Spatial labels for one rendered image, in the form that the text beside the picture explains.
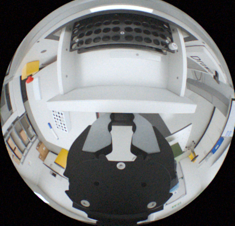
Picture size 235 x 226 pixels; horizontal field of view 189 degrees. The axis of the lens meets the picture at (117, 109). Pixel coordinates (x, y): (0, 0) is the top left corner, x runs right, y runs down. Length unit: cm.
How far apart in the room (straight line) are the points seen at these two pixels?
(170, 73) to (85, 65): 20
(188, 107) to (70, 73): 24
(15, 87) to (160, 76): 90
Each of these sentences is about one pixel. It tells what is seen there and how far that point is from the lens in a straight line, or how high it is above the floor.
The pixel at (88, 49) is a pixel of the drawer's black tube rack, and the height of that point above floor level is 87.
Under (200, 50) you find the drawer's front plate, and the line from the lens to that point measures 22.
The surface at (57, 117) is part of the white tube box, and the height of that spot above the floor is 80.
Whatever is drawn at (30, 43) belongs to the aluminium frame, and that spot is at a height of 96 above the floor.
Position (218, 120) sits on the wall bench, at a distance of 310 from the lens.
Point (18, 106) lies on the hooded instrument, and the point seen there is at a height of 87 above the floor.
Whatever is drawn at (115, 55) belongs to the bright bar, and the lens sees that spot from 17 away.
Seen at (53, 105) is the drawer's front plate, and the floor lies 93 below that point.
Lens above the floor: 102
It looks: 62 degrees down
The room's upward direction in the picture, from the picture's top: 174 degrees counter-clockwise
